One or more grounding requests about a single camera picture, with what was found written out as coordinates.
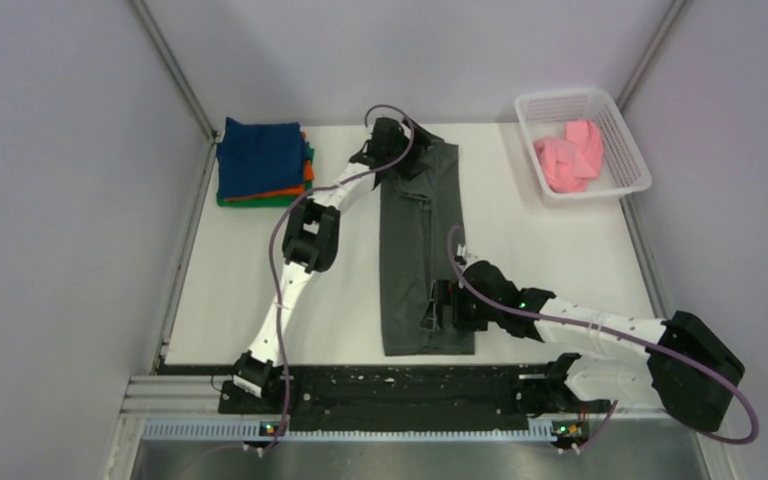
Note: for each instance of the pink t-shirt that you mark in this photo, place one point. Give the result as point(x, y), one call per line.
point(571, 162)

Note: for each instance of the aluminium frame post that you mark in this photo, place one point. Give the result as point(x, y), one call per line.
point(666, 27)
point(156, 37)

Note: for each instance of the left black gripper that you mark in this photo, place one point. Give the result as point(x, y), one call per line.
point(412, 168)

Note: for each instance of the dark grey t-shirt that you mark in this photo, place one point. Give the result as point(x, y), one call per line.
point(415, 217)

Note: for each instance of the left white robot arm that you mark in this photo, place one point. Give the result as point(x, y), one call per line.
point(311, 239)

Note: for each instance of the white plastic basket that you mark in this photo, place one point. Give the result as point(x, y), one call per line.
point(545, 114)

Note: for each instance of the folded navy blue t-shirt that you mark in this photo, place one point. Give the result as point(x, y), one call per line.
point(234, 127)

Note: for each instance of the left aluminium frame post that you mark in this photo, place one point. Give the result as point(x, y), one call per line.
point(156, 37)

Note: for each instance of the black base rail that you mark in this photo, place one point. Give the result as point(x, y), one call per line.
point(413, 398)

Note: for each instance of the folded green t-shirt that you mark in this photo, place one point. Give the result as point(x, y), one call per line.
point(275, 198)

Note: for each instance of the folded orange t-shirt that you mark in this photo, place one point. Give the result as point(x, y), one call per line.
point(269, 168)

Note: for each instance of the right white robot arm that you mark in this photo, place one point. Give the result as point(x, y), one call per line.
point(676, 364)

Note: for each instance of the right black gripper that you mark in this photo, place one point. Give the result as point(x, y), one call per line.
point(446, 292)

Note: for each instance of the right aluminium frame post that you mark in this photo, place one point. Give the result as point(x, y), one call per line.
point(666, 27)

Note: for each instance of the white slotted cable duct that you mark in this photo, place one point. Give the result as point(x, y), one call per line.
point(259, 428)

